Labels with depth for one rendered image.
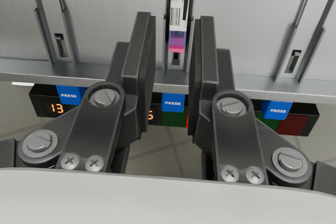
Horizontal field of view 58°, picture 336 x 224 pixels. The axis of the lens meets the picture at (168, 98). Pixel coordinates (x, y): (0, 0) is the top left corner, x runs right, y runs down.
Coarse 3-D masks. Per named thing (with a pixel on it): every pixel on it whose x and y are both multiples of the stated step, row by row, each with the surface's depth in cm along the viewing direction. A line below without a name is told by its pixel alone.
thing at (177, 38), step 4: (172, 32) 26; (176, 32) 26; (180, 32) 26; (184, 32) 26; (172, 36) 26; (176, 36) 26; (180, 36) 26; (184, 36) 26; (172, 40) 26; (176, 40) 26; (180, 40) 26; (184, 40) 26; (172, 44) 27; (176, 44) 27; (180, 44) 27; (184, 44) 27
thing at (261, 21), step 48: (0, 0) 26; (48, 0) 26; (96, 0) 26; (144, 0) 25; (192, 0) 25; (240, 0) 25; (288, 0) 24; (0, 48) 30; (48, 48) 29; (96, 48) 29; (240, 48) 28; (288, 48) 27
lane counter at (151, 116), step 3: (150, 105) 35; (150, 108) 36; (153, 108) 36; (156, 108) 36; (150, 111) 36; (153, 111) 36; (156, 111) 36; (150, 114) 36; (153, 114) 36; (156, 114) 36; (150, 117) 37; (153, 117) 37; (156, 117) 37; (150, 120) 37; (153, 120) 37; (156, 120) 37; (153, 123) 38; (156, 123) 38
